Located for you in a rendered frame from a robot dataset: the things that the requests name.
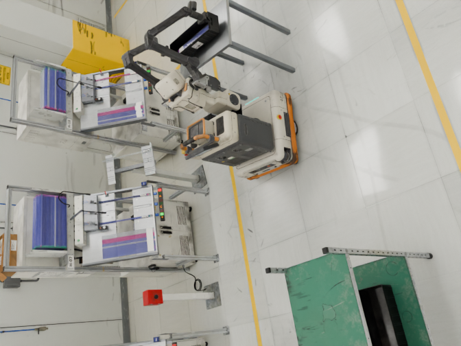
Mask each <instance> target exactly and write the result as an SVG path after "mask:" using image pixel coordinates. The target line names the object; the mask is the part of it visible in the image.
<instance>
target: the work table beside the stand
mask: <svg viewBox="0 0 461 346"><path fill-rule="evenodd" d="M229 7H231V8H233V9H235V10H237V11H239V12H241V13H243V14H245V15H247V16H249V17H251V18H253V19H255V20H257V21H260V22H262V23H264V24H266V25H268V26H270V27H272V28H274V29H276V30H278V31H280V32H282V33H284V34H286V35H289V34H291V32H290V30H289V29H287V28H286V27H283V26H282V25H279V24H278V23H275V22H274V21H271V20H270V19H267V18H265V17H264V16H261V15H260V14H258V13H256V12H254V11H252V10H250V9H248V8H246V7H244V6H242V5H240V4H238V3H236V2H234V1H232V0H222V1H221V2H219V3H218V4H217V5H216V6H215V7H214V8H213V9H212V10H211V11H209V12H211V13H213V14H215V15H218V20H219V28H220V34H218V35H217V36H216V37H215V38H214V39H213V40H211V41H210V42H209V43H207V44H206V45H205V46H204V47H202V48H201V49H200V50H198V51H197V52H196V53H195V54H194V55H192V56H191V57H196V58H198V59H199V61H200V64H199V65H198V66H197V69H199V68H201V67H203V66H204V65H205V64H206V63H208V62H209V61H210V60H212V59H214V57H216V56H219V57H220V58H223V59H226V60H229V61H231V62H233V63H236V64H238V65H241V66H242V65H244V61H243V60H240V59H238V58H236V57H233V56H230V55H228V54H225V53H223V51H224V50H225V49H227V48H228V47H230V48H233V49H236V50H237V51H240V52H242V53H245V54H247V55H249V56H252V57H254V58H257V59H259V60H262V61H264V62H266V63H268V64H271V65H274V66H275V67H278V68H280V69H283V70H285V71H288V72H290V73H294V72H296V71H295V68H294V67H291V66H289V65H287V64H285V63H283V62H280V61H278V60H275V59H273V58H271V57H269V56H266V55H264V54H261V53H259V52H257V51H255V50H253V49H250V48H248V47H245V46H243V45H240V44H239V43H236V42H234V41H232V38H231V21H230V12H229ZM180 73H181V74H182V76H183V77H184V78H185V79H187V78H192V77H190V75H191V74H190V73H189V72H188V70H187V68H186V67H185V66H183V65H182V64H181V65H180ZM211 90H213V91H221V92H223V91H225V90H226V89H225V88H222V87H221V90H219V89H216V88H213V87H211ZM233 92H234V91H233ZM234 93H236V94H238V95H239V96H240V99H241V100H244V101H246V100H247V99H248V97H247V95H243V94H241V93H237V92H234Z"/></svg>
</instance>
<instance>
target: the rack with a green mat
mask: <svg viewBox="0 0 461 346"><path fill-rule="evenodd" d="M322 253H323V254H326V255H322V256H320V257H316V258H313V259H310V260H307V261H305V262H302V263H299V264H296V265H293V266H290V267H287V268H270V267H268V268H266V269H265V273H266V274H285V280H286V284H287V291H288V295H289V301H290V305H291V309H292V316H293V320H294V326H295V330H296V337H297V341H298V346H372V343H371V339H370V334H369V332H368V327H367V324H366V319H365V316H364V311H363V308H362V303H361V300H360V297H359V292H358V290H361V289H364V288H369V287H372V286H376V285H379V284H383V285H391V287H392V291H393V294H394V298H395V301H396V304H397V309H398V311H399V316H400V319H401V322H402V326H403V330H404V332H405V337H406V340H407V344H408V346H435V345H434V341H433V338H432V335H431V332H430V329H429V326H428V322H427V319H426V316H425V312H424V309H423V305H422V303H421V298H420V296H419V293H418V289H417V287H416V282H415V280H414V276H413V273H412V269H411V266H410V263H409V260H408V258H423V259H432V257H433V255H432V254H431V253H415V252H403V251H381V250H369V249H348V248H336V247H324V248H322ZM349 255H361V256H377V257H384V258H381V259H377V260H374V261H371V262H367V263H365V264H360V265H358V266H354V267H352V265H351V260H350V257H349Z"/></svg>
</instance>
